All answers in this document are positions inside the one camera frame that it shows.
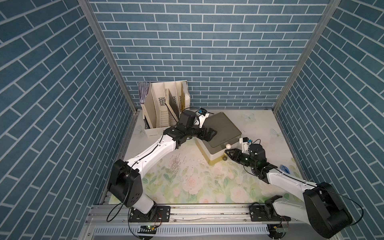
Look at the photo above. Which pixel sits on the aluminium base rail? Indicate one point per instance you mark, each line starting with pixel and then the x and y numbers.
pixel 194 222

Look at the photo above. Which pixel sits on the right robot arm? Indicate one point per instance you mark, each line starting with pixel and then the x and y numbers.
pixel 320 205

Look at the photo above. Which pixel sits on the grey three-drawer cabinet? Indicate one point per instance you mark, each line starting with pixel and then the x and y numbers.
pixel 220 138

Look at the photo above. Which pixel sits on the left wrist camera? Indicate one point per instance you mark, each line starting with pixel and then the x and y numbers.
pixel 202 114

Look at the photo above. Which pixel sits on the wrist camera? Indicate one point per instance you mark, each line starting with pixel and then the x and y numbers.
pixel 202 114
pixel 245 144

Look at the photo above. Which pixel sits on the floral table mat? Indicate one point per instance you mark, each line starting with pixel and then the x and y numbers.
pixel 185 177

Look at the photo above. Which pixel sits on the white file organizer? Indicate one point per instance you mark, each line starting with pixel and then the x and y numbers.
pixel 156 116

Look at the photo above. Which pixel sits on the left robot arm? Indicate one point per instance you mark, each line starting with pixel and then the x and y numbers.
pixel 125 181

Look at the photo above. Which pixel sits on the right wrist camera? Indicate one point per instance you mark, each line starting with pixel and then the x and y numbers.
pixel 245 144

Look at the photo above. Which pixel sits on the blue key fob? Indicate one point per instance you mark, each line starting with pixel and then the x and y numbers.
pixel 284 169

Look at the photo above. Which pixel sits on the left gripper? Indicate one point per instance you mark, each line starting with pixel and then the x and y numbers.
pixel 206 138

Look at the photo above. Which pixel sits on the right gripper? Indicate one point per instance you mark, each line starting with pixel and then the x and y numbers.
pixel 236 153

